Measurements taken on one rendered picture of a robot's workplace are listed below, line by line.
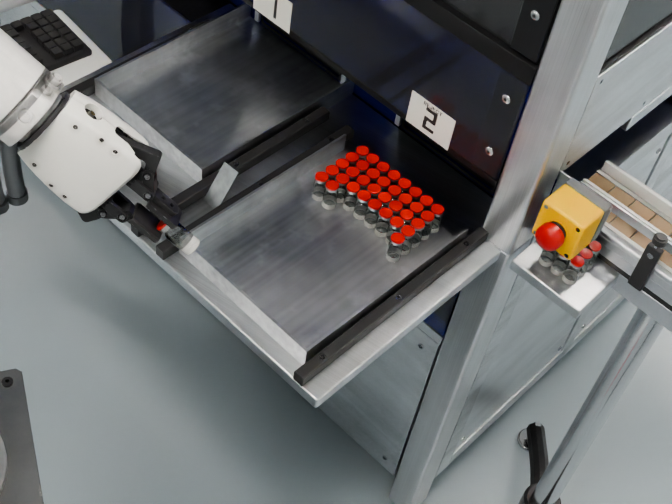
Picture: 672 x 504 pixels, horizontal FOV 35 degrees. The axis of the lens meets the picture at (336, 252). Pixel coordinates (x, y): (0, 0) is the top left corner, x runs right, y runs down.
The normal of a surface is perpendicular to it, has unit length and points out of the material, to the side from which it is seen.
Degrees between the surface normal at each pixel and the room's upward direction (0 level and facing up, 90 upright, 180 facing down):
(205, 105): 0
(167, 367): 0
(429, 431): 90
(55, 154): 78
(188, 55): 0
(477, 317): 90
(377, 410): 90
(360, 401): 90
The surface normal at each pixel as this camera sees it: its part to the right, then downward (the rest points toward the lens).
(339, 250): 0.12, -0.64
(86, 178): -0.04, 0.64
